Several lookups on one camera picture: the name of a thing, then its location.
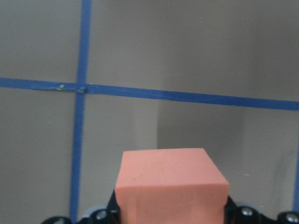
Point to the orange foam block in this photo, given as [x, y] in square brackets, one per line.
[170, 186]

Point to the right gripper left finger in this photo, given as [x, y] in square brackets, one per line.
[113, 210]

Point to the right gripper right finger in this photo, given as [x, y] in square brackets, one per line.
[229, 211]

